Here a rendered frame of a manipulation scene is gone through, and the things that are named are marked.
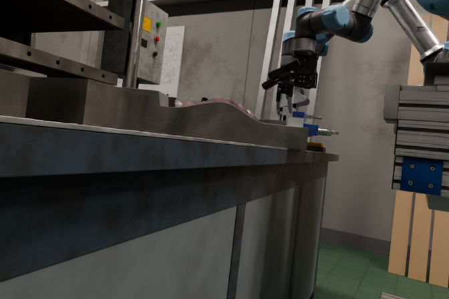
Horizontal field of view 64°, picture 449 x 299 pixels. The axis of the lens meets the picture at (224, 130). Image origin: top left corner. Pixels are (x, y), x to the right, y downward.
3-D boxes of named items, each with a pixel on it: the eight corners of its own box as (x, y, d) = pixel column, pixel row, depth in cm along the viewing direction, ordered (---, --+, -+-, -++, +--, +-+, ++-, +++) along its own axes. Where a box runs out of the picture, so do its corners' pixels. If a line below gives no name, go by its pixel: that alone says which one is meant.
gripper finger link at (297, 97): (303, 111, 116) (307, 85, 118) (284, 109, 119) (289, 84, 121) (304, 114, 119) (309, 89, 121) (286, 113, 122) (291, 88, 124)
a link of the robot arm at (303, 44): (291, 38, 122) (296, 45, 129) (290, 51, 121) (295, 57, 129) (313, 37, 118) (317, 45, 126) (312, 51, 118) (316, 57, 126)
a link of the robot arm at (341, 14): (359, 9, 114) (333, 17, 123) (335, -2, 108) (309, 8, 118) (356, 33, 114) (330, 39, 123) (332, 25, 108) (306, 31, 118)
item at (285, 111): (322, 126, 122) (323, 111, 122) (319, 125, 117) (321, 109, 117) (284, 123, 127) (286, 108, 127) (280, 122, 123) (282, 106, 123)
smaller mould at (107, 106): (143, 131, 67) (147, 95, 67) (82, 125, 53) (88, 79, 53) (65, 123, 75) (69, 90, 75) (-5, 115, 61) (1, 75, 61)
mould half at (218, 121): (296, 149, 112) (300, 114, 113) (306, 150, 86) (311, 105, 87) (143, 132, 118) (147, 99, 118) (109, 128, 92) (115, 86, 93)
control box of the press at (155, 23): (141, 280, 193) (173, 13, 198) (102, 300, 166) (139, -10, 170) (109, 270, 202) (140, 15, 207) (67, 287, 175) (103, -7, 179)
